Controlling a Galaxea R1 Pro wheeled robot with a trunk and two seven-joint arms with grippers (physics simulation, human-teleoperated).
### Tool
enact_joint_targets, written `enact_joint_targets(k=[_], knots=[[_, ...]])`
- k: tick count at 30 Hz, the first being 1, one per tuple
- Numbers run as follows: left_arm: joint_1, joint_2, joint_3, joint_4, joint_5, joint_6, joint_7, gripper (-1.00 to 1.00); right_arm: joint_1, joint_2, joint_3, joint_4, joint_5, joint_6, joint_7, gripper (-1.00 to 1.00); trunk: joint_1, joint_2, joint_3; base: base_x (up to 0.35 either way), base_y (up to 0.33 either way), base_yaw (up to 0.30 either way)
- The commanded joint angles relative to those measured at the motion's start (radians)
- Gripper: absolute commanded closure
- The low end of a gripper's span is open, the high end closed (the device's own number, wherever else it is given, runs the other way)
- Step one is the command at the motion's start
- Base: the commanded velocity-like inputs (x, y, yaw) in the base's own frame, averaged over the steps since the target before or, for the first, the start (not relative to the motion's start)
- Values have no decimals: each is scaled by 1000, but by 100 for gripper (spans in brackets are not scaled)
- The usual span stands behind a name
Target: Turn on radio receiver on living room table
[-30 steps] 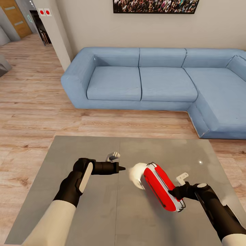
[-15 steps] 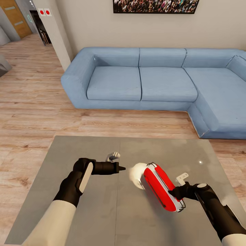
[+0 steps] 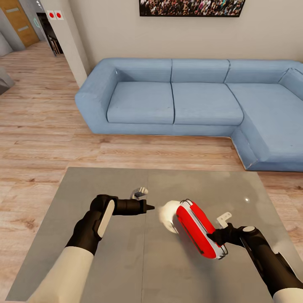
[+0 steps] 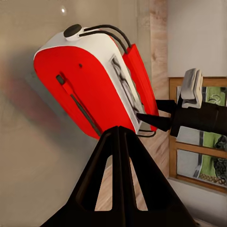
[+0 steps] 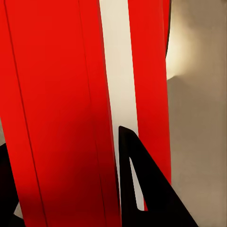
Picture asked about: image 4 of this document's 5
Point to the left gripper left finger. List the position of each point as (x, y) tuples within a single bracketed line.
[(79, 210)]

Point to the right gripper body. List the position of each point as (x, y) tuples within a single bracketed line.
[(203, 118)]

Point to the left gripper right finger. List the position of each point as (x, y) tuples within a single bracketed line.
[(165, 209)]

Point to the coffee table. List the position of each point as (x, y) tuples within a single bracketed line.
[(42, 151)]

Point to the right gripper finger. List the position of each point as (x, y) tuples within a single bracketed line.
[(166, 105), (162, 123)]

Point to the radio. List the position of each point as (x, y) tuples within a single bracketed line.
[(83, 69)]

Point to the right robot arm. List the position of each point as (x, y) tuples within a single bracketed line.
[(190, 111)]

